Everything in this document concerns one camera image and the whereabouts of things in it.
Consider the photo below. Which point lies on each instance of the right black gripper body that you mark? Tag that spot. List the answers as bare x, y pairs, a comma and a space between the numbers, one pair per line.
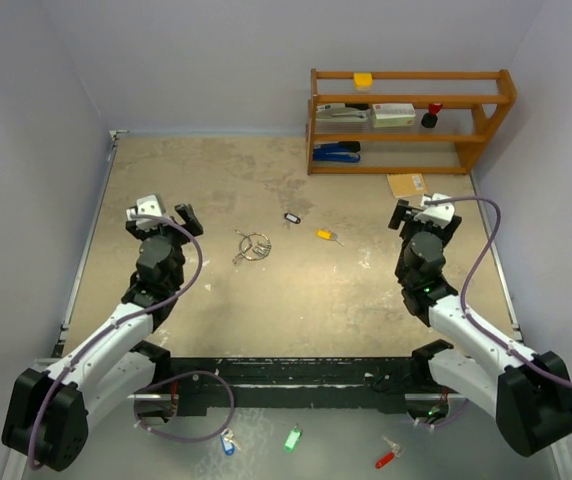
412, 225

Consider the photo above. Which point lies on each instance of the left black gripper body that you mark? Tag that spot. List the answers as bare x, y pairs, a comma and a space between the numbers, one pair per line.
175, 236

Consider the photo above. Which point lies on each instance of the large metal keyring with clips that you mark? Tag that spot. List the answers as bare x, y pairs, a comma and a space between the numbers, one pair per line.
252, 247

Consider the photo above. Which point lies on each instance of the key with yellow tag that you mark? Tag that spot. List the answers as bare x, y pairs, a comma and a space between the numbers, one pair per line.
328, 236

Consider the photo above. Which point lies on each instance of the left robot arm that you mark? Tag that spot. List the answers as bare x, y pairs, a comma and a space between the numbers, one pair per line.
50, 411

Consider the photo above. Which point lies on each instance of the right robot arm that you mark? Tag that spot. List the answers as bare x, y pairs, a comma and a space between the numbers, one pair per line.
526, 393

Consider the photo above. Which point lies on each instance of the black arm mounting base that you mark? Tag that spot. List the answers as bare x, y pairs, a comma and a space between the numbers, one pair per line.
383, 384

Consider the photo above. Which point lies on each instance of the brown envelope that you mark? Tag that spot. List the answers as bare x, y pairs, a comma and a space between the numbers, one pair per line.
407, 185

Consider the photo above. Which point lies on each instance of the blue stapler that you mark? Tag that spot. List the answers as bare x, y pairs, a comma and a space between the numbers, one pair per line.
341, 152

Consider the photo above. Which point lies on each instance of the wooden shelf rack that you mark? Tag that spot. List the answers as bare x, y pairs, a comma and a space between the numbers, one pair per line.
475, 104

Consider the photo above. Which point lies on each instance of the red and black stamp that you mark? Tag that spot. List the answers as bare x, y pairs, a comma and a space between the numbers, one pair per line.
430, 117

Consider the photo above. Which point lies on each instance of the white and red box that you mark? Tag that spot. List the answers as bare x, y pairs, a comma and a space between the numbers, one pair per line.
389, 115

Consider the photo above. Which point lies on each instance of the grey stapler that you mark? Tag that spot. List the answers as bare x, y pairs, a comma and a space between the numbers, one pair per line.
342, 113

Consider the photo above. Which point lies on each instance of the yellow box on shelf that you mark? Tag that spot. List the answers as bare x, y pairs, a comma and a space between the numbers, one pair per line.
362, 81

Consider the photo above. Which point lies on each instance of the key with blue tag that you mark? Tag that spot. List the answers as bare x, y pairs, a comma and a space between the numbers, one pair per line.
229, 444

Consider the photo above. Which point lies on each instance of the key with red tag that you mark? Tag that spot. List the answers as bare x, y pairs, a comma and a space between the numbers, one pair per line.
394, 451

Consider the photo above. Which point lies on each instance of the green key tag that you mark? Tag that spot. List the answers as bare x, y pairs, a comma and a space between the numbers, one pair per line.
292, 439

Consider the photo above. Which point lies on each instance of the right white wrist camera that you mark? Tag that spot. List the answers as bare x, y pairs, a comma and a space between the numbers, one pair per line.
437, 209

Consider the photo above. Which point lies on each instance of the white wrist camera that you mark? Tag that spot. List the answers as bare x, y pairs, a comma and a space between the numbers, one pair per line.
437, 209
151, 205

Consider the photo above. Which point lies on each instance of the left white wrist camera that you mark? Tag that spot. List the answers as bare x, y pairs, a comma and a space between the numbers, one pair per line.
151, 205

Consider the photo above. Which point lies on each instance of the aluminium table frame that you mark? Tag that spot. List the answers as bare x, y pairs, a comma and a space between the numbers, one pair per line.
309, 297

